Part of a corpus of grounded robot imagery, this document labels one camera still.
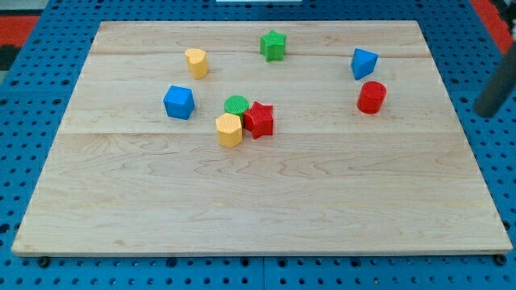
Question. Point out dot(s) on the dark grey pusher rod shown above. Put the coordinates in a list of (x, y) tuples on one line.
[(499, 86)]

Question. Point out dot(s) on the green star block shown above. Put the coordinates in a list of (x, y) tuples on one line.
[(272, 46)]

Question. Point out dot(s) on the red star block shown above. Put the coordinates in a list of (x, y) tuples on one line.
[(259, 120)]

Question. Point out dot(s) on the red cylinder block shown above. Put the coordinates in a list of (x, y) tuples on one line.
[(371, 98)]

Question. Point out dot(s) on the blue triangle block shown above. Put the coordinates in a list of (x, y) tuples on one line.
[(363, 63)]

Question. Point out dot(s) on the green cylinder block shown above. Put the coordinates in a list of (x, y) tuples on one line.
[(236, 104)]

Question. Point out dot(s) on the yellow hexagon block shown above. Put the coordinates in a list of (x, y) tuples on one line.
[(229, 130)]

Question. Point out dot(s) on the yellow heart block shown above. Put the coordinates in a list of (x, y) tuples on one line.
[(197, 62)]

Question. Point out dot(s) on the blue cube block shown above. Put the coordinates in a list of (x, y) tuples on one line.
[(179, 102)]

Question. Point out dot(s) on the wooden board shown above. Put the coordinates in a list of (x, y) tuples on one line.
[(122, 178)]

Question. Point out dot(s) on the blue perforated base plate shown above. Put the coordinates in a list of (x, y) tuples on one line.
[(39, 84)]

